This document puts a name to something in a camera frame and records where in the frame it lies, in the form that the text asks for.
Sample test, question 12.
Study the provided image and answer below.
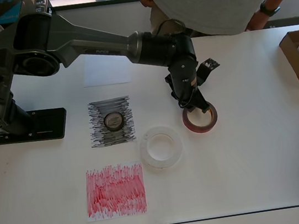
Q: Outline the red scribbled paper sheet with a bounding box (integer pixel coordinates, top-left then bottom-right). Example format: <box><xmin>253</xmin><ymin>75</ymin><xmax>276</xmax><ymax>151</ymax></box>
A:
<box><xmin>79</xmin><ymin>160</ymin><xmax>150</xmax><ymax>223</ymax></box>

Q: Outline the red tape roll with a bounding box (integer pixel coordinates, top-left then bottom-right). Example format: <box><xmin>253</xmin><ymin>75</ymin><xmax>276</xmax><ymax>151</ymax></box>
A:
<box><xmin>180</xmin><ymin>102</ymin><xmax>220</xmax><ymax>135</ymax></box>

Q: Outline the black wrist watch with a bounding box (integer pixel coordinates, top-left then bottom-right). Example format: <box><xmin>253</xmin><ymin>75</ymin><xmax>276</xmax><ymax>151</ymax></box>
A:
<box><xmin>258</xmin><ymin>0</ymin><xmax>282</xmax><ymax>18</ymax></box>

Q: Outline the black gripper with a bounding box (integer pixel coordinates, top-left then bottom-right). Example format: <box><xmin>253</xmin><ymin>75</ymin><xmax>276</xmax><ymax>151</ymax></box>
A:
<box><xmin>164</xmin><ymin>69</ymin><xmax>213</xmax><ymax>119</ymax></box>

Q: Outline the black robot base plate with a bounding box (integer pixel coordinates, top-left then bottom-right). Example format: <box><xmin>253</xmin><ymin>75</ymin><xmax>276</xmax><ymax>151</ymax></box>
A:
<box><xmin>0</xmin><ymin>105</ymin><xmax>70</xmax><ymax>148</ymax></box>

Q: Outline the white tape roll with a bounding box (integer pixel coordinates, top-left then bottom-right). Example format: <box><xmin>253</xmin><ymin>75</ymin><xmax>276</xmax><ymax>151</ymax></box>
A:
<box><xmin>136</xmin><ymin>123</ymin><xmax>186</xmax><ymax>173</ymax></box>

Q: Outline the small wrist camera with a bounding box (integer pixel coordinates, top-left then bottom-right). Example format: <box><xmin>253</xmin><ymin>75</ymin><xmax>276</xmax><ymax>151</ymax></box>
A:
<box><xmin>202</xmin><ymin>56</ymin><xmax>221</xmax><ymax>72</ymax></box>

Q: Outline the small black box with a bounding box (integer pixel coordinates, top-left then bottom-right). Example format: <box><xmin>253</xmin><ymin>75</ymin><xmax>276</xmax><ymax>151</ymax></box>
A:
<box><xmin>34</xmin><ymin>0</ymin><xmax>52</xmax><ymax>16</ymax></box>

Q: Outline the person's left hand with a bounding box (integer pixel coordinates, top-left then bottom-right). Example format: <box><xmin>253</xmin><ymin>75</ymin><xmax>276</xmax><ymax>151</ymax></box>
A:
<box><xmin>243</xmin><ymin>10</ymin><xmax>273</xmax><ymax>32</ymax></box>

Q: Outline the black scribbled paper sheet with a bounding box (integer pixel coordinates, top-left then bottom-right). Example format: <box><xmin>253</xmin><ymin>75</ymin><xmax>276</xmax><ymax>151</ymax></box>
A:
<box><xmin>84</xmin><ymin>94</ymin><xmax>137</xmax><ymax>149</ymax></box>

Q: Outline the blank white paper sheet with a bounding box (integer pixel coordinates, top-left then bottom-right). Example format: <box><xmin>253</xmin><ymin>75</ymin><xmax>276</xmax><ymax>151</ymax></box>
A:
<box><xmin>79</xmin><ymin>50</ymin><xmax>132</xmax><ymax>89</ymax></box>

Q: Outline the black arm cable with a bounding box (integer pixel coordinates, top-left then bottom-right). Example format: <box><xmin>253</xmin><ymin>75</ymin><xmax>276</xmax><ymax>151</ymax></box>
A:
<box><xmin>154</xmin><ymin>17</ymin><xmax>187</xmax><ymax>38</ymax></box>

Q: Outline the black tape roll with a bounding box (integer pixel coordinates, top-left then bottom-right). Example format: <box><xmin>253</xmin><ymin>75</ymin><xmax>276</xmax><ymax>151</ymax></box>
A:
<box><xmin>102</xmin><ymin>110</ymin><xmax>126</xmax><ymax>133</ymax></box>

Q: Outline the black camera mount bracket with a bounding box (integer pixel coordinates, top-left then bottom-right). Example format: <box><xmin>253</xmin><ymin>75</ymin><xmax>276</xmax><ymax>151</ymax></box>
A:
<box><xmin>193</xmin><ymin>60</ymin><xmax>216</xmax><ymax>86</ymax></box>

